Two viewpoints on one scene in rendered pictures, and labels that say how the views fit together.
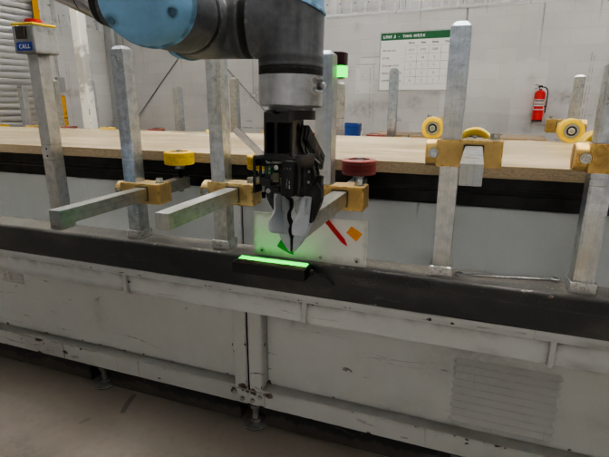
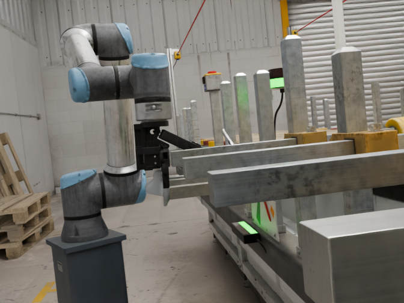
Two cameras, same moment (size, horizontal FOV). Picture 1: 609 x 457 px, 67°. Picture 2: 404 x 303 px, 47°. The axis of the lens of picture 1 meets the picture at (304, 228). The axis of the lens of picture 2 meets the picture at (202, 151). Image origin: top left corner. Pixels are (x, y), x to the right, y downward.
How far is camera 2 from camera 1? 108 cm
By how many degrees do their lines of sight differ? 62
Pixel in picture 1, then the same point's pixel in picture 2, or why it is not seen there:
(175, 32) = (80, 96)
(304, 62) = (139, 97)
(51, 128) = (216, 133)
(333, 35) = not seen: outside the picture
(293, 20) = (134, 77)
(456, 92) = (287, 94)
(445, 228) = (298, 213)
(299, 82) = (138, 108)
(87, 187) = not seen: hidden behind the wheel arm
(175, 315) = not seen: hidden behind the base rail
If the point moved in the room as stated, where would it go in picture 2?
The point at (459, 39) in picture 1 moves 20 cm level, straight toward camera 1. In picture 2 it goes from (283, 51) to (190, 58)
